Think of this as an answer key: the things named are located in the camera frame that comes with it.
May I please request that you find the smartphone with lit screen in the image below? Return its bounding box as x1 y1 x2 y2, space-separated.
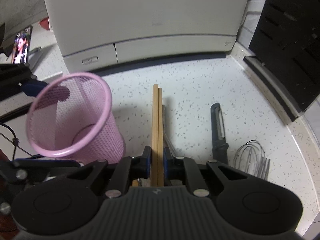
11 25 33 64

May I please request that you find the dark grey peeler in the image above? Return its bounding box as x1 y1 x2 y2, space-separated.
210 103 229 165

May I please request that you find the wooden chopstick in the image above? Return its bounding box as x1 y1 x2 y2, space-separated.
151 84 158 187
157 88 164 186

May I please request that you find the white countertop appliance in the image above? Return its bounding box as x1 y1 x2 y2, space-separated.
44 0 248 73

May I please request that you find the wire whisk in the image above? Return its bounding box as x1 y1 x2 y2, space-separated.
233 140 271 180

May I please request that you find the black slotted knife block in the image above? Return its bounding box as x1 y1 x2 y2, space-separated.
245 0 319 121

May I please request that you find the pink mesh utensil cup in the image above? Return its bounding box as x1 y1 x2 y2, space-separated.
26 72 125 164

